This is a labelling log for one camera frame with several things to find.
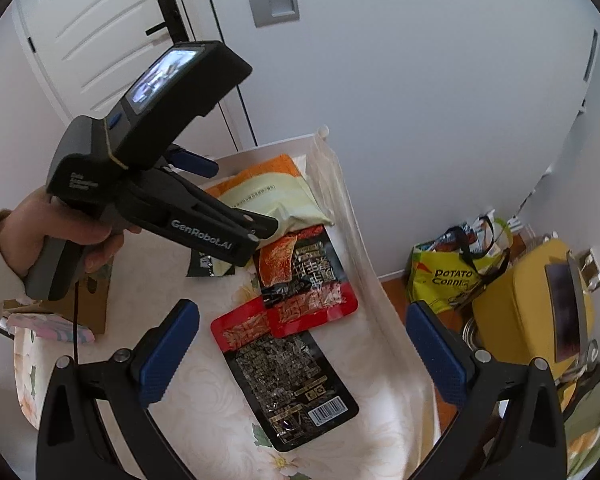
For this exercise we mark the white plastic tray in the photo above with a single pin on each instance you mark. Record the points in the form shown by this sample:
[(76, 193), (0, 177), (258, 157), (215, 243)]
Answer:
[(360, 240)]

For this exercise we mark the yellow appliance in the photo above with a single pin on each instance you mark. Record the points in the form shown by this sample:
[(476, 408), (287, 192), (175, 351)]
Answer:
[(525, 300)]

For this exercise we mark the red black packet orange picture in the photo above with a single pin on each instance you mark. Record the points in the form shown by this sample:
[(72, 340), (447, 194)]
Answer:
[(305, 280)]

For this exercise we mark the yellow green shopping bag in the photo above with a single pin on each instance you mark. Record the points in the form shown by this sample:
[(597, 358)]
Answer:
[(440, 275)]

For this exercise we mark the black door hinge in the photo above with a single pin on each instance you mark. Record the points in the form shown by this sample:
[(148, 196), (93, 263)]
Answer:
[(30, 43)]

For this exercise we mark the metal pot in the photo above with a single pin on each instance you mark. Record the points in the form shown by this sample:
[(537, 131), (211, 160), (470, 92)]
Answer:
[(472, 332)]

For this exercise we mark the white wardrobe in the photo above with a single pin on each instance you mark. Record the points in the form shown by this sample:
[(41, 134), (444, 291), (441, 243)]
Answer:
[(405, 85)]

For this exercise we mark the white floral tablecloth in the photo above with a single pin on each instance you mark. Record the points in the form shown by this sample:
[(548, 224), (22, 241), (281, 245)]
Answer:
[(205, 385)]

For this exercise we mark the red black packet white label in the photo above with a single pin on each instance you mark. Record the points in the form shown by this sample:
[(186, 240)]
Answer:
[(290, 385)]

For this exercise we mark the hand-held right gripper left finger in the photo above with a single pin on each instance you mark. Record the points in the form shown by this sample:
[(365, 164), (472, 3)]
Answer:
[(170, 355)]

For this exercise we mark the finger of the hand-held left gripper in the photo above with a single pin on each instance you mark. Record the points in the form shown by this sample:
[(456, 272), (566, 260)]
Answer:
[(197, 165), (250, 222)]

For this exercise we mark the cardboard box with pink lining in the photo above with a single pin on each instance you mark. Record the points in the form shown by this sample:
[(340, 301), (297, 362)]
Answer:
[(96, 305)]

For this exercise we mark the person's left hand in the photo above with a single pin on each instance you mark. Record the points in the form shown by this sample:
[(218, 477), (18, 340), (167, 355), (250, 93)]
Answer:
[(22, 230)]

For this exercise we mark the small black snack packet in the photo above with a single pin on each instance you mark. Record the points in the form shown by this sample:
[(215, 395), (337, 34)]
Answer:
[(207, 265)]

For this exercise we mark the green patterned blanket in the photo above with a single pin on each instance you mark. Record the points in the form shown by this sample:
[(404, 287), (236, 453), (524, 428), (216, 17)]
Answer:
[(592, 425)]

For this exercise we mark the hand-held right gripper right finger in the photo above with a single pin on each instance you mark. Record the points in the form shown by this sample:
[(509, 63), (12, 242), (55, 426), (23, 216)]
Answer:
[(435, 360)]

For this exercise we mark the white panelled door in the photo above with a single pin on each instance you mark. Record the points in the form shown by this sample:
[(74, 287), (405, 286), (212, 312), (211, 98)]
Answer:
[(80, 25)]

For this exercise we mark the orange and green snack packet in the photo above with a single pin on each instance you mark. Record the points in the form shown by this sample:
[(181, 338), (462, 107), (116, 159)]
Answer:
[(275, 195)]

